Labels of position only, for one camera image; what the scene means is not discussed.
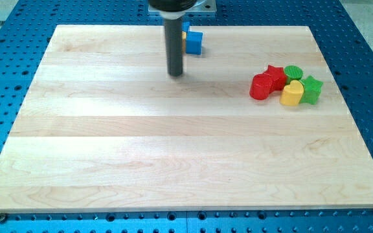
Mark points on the light wooden board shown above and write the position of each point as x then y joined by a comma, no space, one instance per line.
103,128

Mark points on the blue triangle block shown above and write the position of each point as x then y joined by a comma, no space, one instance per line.
185,26

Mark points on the red star block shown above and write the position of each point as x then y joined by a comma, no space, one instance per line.
278,77

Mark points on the blue cube block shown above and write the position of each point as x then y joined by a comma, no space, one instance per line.
194,42

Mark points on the black robot arm end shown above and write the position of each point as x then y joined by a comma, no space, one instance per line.
172,9

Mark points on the yellow hexagon block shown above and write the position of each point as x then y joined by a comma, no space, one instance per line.
184,38

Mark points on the yellow heart block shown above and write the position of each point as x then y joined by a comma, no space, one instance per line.
292,93

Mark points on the blue perforated table plate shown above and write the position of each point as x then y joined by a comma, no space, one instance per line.
27,30

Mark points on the red cylinder block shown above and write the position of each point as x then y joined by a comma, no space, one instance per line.
261,86

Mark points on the green star block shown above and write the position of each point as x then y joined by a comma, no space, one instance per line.
312,90

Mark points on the green round block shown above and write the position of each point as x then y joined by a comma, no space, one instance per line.
293,72

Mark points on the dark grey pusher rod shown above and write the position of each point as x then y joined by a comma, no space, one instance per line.
174,45

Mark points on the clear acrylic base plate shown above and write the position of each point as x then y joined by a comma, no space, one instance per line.
200,7

